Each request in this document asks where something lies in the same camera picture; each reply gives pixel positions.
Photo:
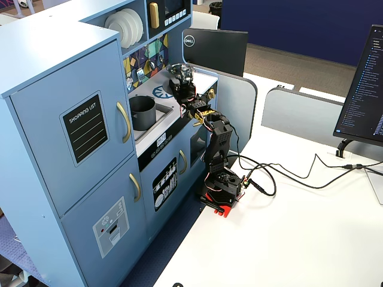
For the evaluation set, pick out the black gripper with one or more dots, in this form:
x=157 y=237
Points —
x=176 y=84

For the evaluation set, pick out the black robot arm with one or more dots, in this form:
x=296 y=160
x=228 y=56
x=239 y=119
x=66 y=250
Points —
x=220 y=137

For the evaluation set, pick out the steel pot with lid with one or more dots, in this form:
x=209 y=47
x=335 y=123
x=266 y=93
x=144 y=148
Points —
x=182 y=70

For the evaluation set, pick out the gold stove knob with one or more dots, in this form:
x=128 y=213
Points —
x=212 y=93

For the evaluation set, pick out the gray toy sink basin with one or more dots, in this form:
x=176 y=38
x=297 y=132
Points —
x=163 y=115

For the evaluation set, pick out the toy metal spatula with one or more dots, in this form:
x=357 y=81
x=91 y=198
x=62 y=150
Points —
x=139 y=73

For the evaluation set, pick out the dark gray toy pot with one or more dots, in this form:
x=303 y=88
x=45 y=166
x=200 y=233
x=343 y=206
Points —
x=144 y=115

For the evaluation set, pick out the black Dell monitor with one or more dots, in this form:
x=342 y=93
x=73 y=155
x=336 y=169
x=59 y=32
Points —
x=218 y=51

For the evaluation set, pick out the toy metal strainer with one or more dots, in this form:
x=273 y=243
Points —
x=129 y=83

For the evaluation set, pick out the gray desk divider panel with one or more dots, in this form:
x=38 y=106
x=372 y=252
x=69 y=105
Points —
x=299 y=113
x=235 y=107

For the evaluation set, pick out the white plate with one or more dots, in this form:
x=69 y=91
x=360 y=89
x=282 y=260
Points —
x=140 y=24
x=133 y=21
x=115 y=27

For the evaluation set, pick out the black toy microwave door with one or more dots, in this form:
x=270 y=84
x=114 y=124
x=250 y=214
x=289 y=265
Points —
x=173 y=9

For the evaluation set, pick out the black trash bin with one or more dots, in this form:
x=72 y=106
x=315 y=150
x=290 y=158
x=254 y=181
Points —
x=215 y=8

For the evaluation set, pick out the blue wooden toy kitchen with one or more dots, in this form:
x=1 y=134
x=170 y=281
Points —
x=60 y=89

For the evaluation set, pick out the red base clamp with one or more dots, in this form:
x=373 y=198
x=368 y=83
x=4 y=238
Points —
x=226 y=210

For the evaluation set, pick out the monitor showing dark screen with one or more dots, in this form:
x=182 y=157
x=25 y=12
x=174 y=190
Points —
x=365 y=89

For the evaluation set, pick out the silver monitor base plate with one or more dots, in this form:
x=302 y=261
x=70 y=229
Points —
x=376 y=185

